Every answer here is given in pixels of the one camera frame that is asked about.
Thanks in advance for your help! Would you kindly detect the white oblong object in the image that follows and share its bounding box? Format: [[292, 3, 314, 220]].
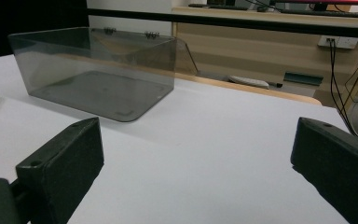
[[228, 75, 270, 90]]

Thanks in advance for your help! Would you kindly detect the black power cable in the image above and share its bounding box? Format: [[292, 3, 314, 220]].
[[328, 38, 358, 138]]

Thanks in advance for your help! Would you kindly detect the light wooden desk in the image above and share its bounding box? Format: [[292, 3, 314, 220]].
[[171, 6, 358, 108]]

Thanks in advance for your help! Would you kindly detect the dark green tray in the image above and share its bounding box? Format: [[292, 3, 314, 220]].
[[283, 71, 324, 87]]

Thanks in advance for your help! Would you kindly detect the white power socket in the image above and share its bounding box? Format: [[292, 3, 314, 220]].
[[317, 35, 358, 50]]

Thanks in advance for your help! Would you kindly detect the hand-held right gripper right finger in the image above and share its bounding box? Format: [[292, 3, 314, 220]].
[[290, 117, 358, 224]]

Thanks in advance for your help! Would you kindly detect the black horizontal rail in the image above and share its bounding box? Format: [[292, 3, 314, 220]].
[[87, 7, 358, 40]]

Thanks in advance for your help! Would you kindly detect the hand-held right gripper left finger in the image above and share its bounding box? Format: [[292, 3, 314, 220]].
[[15, 117, 104, 224]]

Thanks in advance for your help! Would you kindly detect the transparent grey plastic box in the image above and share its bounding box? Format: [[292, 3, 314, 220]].
[[7, 26, 200, 123]]

